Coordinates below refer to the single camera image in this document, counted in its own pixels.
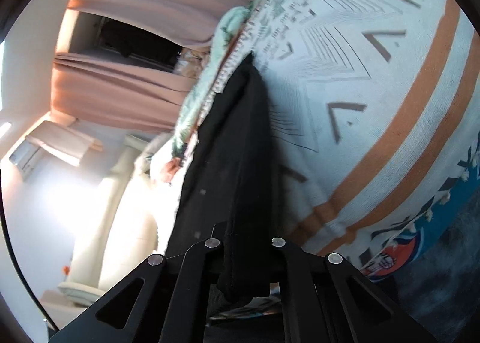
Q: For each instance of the mint green quilt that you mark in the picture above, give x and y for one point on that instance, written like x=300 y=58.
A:
x=227 y=28

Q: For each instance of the black button-up shirt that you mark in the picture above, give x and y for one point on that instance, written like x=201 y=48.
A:
x=233 y=179

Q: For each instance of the patterned white bedspread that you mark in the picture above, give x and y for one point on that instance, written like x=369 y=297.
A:
x=374 y=105

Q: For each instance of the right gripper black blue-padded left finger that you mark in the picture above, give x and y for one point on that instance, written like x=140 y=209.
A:
x=161 y=300

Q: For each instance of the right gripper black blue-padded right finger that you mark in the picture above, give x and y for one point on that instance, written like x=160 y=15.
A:
x=326 y=299

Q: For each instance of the cream hanging garment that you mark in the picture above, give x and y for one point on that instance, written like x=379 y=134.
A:
x=63 y=142

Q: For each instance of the left pink curtain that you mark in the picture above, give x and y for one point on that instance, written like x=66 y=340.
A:
x=116 y=94

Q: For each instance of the cream padded headboard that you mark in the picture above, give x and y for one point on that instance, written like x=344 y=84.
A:
x=118 y=233

